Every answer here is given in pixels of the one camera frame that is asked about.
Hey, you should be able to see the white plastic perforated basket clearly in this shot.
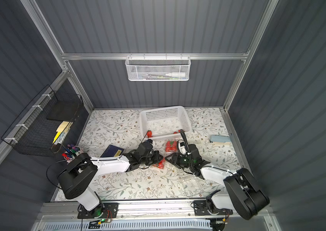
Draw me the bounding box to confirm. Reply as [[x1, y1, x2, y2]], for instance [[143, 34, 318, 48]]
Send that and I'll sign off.
[[139, 106, 192, 141]]

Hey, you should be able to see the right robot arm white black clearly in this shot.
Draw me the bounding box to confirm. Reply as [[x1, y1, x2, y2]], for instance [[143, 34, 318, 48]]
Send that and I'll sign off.
[[165, 144, 270, 220]]

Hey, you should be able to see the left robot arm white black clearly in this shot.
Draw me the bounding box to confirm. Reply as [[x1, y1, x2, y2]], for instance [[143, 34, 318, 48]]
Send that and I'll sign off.
[[58, 139, 163, 212]]

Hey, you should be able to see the dark blue booklet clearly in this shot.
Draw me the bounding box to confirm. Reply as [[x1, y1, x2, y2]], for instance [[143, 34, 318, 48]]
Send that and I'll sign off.
[[100, 144, 124, 158]]

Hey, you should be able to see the light blue sponge block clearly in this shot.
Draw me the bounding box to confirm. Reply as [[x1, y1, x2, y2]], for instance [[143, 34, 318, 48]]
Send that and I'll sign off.
[[209, 135, 231, 145]]

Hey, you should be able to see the pink cup with markers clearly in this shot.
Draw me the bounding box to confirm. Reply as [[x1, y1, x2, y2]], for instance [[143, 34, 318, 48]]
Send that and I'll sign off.
[[61, 144, 83, 163]]

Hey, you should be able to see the white marker in basket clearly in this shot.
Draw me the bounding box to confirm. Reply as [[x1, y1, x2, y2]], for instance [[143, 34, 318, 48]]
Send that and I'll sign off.
[[163, 72, 186, 79]]

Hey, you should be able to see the yellow sticky notes pad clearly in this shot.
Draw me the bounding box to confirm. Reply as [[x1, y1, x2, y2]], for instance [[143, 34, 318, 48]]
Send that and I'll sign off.
[[53, 121, 73, 144]]

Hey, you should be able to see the black notebook in basket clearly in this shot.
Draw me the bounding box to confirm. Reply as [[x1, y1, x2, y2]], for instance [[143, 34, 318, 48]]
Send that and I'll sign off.
[[46, 101, 83, 122]]

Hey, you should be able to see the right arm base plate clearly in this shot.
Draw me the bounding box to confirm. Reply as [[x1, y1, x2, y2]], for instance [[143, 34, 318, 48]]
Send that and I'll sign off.
[[190, 200, 233, 216]]

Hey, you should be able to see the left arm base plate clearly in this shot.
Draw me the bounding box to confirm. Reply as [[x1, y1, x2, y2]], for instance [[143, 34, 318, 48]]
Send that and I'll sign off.
[[77, 203, 119, 219]]

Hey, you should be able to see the white wire mesh wall basket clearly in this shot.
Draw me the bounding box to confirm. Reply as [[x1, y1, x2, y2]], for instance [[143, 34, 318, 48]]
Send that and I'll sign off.
[[125, 57, 191, 81]]

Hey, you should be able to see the black wire wall basket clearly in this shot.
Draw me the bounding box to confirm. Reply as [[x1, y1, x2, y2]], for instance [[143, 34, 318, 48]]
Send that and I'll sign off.
[[1, 85, 84, 157]]

